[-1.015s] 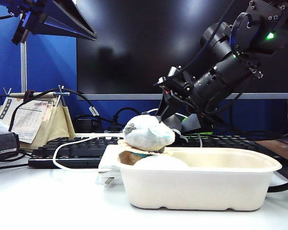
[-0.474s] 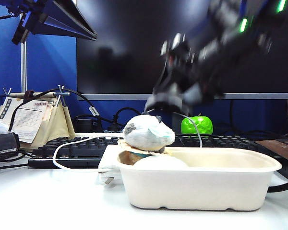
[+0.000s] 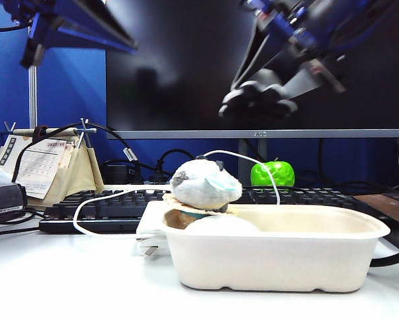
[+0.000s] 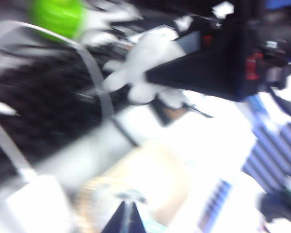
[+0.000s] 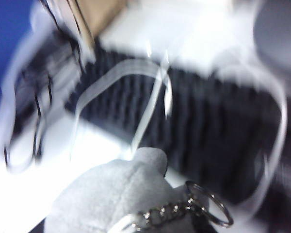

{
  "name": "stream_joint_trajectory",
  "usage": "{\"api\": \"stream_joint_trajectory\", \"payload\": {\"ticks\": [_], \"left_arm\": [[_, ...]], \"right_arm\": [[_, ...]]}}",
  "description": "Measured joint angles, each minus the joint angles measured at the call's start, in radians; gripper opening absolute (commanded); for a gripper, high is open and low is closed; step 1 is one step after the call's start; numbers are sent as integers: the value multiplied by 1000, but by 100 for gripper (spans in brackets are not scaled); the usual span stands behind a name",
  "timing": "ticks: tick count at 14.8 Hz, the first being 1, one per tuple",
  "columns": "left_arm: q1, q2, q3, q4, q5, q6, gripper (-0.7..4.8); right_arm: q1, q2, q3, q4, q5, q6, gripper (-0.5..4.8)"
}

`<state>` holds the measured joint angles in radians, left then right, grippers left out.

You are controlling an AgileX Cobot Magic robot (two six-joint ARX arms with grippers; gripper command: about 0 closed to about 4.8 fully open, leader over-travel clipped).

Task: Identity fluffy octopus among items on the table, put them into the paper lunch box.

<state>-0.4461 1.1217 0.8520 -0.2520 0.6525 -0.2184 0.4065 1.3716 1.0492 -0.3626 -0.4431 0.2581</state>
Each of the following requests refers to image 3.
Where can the green apple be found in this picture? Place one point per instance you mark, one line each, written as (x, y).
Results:
(283, 174)

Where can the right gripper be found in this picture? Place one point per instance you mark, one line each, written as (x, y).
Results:
(289, 31)

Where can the grey white plush toy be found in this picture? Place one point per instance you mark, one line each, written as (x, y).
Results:
(199, 189)

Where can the black mechanical keyboard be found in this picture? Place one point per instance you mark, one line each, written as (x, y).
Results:
(113, 206)

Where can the white power adapter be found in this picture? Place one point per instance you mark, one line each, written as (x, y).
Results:
(151, 219)

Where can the canvas desk calendar stand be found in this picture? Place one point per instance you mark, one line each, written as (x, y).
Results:
(76, 176)

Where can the aluminium partition frame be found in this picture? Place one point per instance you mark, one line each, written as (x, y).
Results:
(32, 96)

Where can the blue left robot arm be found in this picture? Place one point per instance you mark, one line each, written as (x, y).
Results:
(76, 20)

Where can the black tissue box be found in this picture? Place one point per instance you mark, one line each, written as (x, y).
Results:
(3, 199)

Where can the grey monitor stand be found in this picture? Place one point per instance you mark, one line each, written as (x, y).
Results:
(260, 149)

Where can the black round adapter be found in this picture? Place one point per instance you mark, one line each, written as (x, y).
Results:
(116, 174)

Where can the black AOC computer monitor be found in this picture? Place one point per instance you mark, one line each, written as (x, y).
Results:
(186, 83)

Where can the wood-top black power strip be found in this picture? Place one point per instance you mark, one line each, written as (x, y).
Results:
(385, 206)

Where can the white paper lunch box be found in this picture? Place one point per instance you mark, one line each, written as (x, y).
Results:
(272, 262)

